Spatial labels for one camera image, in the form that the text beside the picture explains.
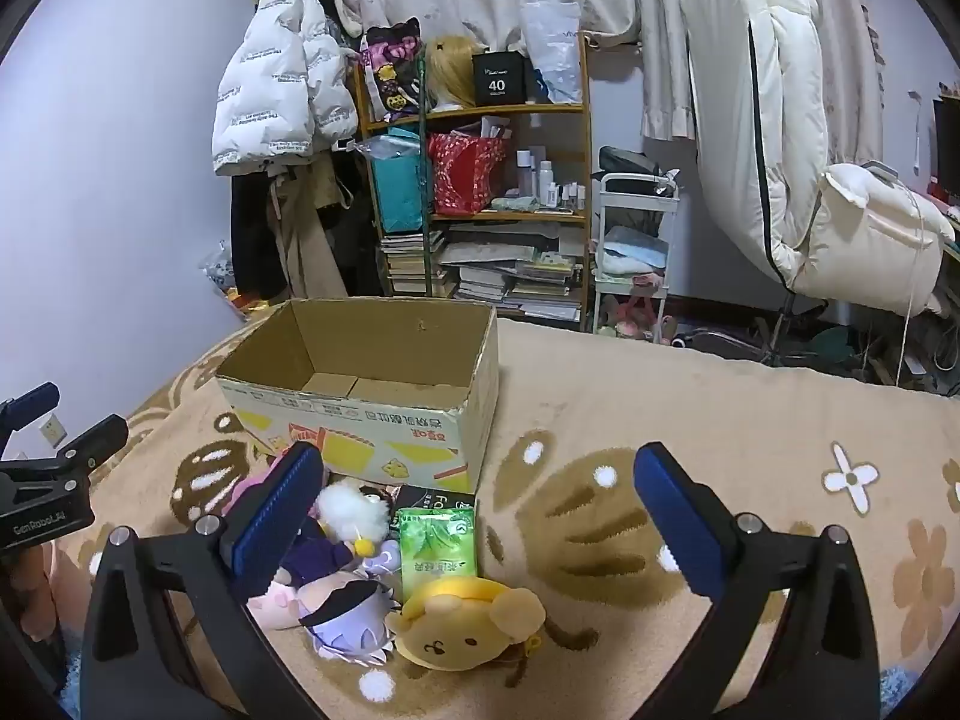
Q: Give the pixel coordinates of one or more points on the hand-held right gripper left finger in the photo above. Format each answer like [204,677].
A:
[274,517]

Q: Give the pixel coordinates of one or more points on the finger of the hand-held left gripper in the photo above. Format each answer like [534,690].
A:
[94,439]
[34,399]

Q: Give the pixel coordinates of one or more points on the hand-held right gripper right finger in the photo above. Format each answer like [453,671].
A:
[675,517]

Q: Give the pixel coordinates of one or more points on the black packet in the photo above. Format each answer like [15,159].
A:
[427,499]

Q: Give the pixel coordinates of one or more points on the cardboard box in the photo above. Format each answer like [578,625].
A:
[420,450]

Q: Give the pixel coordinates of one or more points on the green tissue packet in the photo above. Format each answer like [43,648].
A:
[435,540]

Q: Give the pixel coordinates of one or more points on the yellow bear plush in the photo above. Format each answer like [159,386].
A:
[450,630]

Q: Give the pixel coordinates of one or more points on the person's left hand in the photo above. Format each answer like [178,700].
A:
[30,585]

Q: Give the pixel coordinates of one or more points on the white fluffy plush toy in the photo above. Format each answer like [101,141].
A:
[345,506]

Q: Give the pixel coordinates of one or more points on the beige printed blanket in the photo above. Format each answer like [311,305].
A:
[637,405]

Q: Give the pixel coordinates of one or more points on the purple-haired plush doll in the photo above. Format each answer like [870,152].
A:
[352,615]

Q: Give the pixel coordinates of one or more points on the pink plush toys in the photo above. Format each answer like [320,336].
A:
[637,315]

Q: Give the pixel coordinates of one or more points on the plastic bag with toys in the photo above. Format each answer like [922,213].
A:
[221,270]

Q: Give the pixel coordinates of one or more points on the black coat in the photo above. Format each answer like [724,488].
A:
[251,240]

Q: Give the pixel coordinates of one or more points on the folded light cloth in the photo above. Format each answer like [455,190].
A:
[634,251]

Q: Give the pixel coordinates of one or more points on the beige coat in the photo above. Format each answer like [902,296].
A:
[307,240]

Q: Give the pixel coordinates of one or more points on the dark hanging garment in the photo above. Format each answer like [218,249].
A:
[349,240]

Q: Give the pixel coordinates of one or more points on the stack of books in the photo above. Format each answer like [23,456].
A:
[409,262]

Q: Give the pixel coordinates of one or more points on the pile of books and papers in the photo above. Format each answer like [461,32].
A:
[517,274]

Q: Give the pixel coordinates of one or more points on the white trolley cart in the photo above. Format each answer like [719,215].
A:
[637,187]

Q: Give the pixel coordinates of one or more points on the white cushion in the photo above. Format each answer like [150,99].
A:
[877,240]

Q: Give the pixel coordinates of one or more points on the teal bag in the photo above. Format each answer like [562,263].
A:
[397,187]

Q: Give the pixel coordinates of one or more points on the dark bag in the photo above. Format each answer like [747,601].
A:
[630,161]

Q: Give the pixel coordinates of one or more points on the row of cosmetic bottles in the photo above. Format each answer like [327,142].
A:
[547,176]

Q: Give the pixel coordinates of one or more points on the green pole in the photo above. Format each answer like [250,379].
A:
[425,165]

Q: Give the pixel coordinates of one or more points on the red bag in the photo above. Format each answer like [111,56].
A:
[461,172]

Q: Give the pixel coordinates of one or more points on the white puffer jacket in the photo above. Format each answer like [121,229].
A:
[277,75]

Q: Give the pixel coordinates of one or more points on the wooden shelf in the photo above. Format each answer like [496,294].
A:
[525,109]

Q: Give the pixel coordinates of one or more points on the black and pink printed bag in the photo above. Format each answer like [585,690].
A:
[390,75]

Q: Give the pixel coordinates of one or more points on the black monitor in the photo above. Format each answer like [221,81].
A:
[946,142]

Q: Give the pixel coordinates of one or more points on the black box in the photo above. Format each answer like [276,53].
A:
[499,79]

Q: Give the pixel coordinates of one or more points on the blonde wig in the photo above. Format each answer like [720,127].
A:
[450,71]

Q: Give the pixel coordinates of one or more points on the clear plastic bag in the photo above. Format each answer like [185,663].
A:
[551,45]

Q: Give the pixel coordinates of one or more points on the wall socket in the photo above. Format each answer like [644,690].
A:
[52,431]

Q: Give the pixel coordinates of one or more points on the metal chair frame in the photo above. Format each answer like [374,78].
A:
[780,326]

